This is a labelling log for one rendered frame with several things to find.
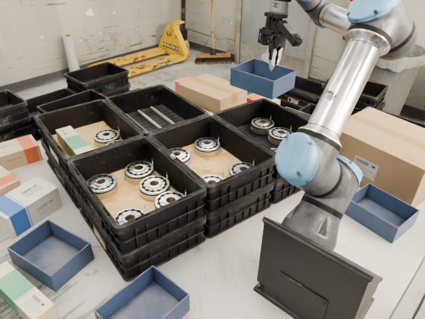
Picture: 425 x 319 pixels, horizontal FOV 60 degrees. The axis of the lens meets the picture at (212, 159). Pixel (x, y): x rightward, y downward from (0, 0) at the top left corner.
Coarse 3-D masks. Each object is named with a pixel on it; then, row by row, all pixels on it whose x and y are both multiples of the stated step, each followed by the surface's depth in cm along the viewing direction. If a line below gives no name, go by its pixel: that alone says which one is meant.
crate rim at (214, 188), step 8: (192, 120) 148; (200, 120) 149; (216, 120) 148; (168, 128) 142; (232, 128) 143; (240, 136) 138; (160, 144) 133; (256, 144) 133; (168, 152) 128; (264, 152) 130; (176, 160) 124; (272, 160) 125; (248, 168) 120; (256, 168) 121; (264, 168) 124; (232, 176) 117; (240, 176) 118; (248, 176) 120; (208, 184) 113; (216, 184) 113; (224, 184) 115; (232, 184) 117; (208, 192) 113
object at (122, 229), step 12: (120, 144) 132; (156, 144) 132; (84, 156) 125; (168, 156) 126; (72, 168) 119; (180, 168) 120; (84, 180) 114; (192, 180) 115; (204, 192) 111; (96, 204) 106; (168, 204) 105; (180, 204) 107; (108, 216) 101; (144, 216) 101; (156, 216) 103; (120, 228) 97; (132, 228) 99
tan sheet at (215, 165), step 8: (192, 144) 152; (192, 152) 147; (224, 152) 147; (192, 160) 142; (200, 160) 142; (208, 160) 142; (216, 160) 142; (224, 160) 142; (232, 160) 142; (192, 168) 137; (200, 168) 137; (208, 168) 138; (216, 168) 138; (224, 168) 138; (200, 176) 133; (224, 176) 134
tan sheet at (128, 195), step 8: (120, 176) 133; (120, 184) 129; (128, 184) 129; (136, 184) 129; (120, 192) 125; (128, 192) 125; (136, 192) 125; (104, 200) 122; (112, 200) 122; (120, 200) 122; (128, 200) 122; (136, 200) 122; (144, 200) 122; (112, 208) 118; (120, 208) 118; (152, 208) 119
